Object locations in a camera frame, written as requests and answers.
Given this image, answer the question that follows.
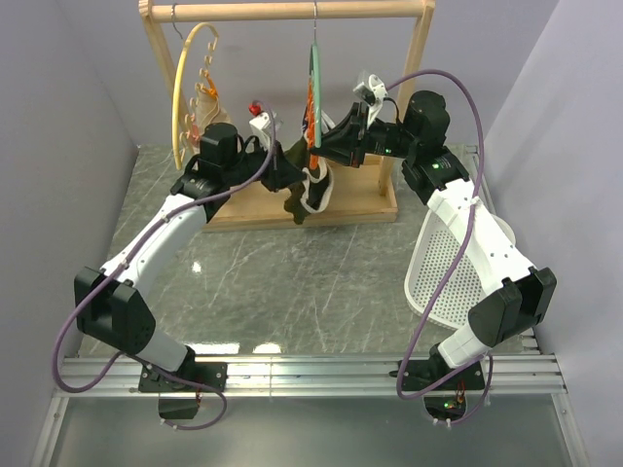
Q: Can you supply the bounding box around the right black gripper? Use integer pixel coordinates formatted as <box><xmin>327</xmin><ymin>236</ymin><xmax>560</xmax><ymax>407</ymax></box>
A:
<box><xmin>311</xmin><ymin>103</ymin><xmax>420</xmax><ymax>169</ymax></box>

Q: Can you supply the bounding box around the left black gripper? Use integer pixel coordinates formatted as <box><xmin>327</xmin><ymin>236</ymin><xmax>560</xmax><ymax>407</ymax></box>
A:
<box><xmin>224</xmin><ymin>136</ymin><xmax>307</xmax><ymax>193</ymax></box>

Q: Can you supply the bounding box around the olive green underwear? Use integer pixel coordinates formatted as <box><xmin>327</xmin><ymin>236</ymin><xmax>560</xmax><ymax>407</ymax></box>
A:
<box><xmin>283</xmin><ymin>137</ymin><xmax>334</xmax><ymax>225</ymax></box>

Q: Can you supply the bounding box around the green wire hanger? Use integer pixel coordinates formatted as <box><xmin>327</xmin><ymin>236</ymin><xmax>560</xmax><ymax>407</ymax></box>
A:
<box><xmin>308</xmin><ymin>1</ymin><xmax>322</xmax><ymax>148</ymax></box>

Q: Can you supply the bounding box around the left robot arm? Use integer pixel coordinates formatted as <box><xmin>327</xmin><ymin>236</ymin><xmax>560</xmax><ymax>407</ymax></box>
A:
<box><xmin>74</xmin><ymin>124</ymin><xmax>308</xmax><ymax>391</ymax></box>

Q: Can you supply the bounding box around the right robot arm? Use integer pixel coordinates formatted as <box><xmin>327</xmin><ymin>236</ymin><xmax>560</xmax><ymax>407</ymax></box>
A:
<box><xmin>311</xmin><ymin>88</ymin><xmax>557</xmax><ymax>399</ymax></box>

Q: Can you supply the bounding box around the navy blue underwear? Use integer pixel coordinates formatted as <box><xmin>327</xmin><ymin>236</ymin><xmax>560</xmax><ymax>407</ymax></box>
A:
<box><xmin>302</xmin><ymin>85</ymin><xmax>336</xmax><ymax>142</ymax></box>

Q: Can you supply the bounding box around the beige underwear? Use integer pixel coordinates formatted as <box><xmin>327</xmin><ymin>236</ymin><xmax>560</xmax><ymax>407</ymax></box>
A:
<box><xmin>187</xmin><ymin>83</ymin><xmax>232</xmax><ymax>136</ymax></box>

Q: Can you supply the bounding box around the orange clip on yellow hanger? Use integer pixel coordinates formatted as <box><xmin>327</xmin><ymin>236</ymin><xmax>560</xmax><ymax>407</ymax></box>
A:
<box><xmin>202</xmin><ymin>77</ymin><xmax>218</xmax><ymax>99</ymax></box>

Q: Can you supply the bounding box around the yellow plastic hanger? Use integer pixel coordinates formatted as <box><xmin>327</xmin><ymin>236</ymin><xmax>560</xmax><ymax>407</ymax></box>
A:
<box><xmin>171</xmin><ymin>22</ymin><xmax>219</xmax><ymax>169</ymax></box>

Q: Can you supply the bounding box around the wooden clothes rack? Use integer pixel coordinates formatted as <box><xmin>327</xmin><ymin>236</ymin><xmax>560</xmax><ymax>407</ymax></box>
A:
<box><xmin>138</xmin><ymin>1</ymin><xmax>435</xmax><ymax>231</ymax></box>

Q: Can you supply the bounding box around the white perforated plastic basket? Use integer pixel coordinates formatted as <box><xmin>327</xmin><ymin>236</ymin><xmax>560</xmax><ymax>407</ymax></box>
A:
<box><xmin>404</xmin><ymin>212</ymin><xmax>486</xmax><ymax>331</ymax></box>

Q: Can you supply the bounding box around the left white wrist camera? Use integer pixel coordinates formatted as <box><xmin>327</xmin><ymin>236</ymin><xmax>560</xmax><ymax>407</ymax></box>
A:
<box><xmin>248</xmin><ymin>101</ymin><xmax>282</xmax><ymax>151</ymax></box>

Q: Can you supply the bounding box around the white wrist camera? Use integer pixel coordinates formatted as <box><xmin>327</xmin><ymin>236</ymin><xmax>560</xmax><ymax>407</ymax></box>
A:
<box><xmin>353</xmin><ymin>71</ymin><xmax>387</xmax><ymax>127</ymax></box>
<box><xmin>248</xmin><ymin>101</ymin><xmax>282</xmax><ymax>151</ymax></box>

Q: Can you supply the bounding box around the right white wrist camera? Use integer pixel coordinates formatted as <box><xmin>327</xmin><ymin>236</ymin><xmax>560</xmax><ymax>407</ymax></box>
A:
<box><xmin>353</xmin><ymin>71</ymin><xmax>387</xmax><ymax>127</ymax></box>

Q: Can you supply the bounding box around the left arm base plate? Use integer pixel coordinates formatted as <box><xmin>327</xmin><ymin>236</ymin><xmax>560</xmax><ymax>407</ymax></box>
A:
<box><xmin>138</xmin><ymin>362</ymin><xmax>228</xmax><ymax>393</ymax></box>

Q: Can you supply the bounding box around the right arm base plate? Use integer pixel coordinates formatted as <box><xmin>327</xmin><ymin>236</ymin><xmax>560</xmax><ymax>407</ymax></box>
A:
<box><xmin>401</xmin><ymin>360</ymin><xmax>486</xmax><ymax>392</ymax></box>

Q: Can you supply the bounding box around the aluminium mounting rail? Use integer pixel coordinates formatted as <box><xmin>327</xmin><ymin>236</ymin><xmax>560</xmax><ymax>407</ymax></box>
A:
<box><xmin>32</xmin><ymin>333</ymin><xmax>590</xmax><ymax>466</ymax></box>

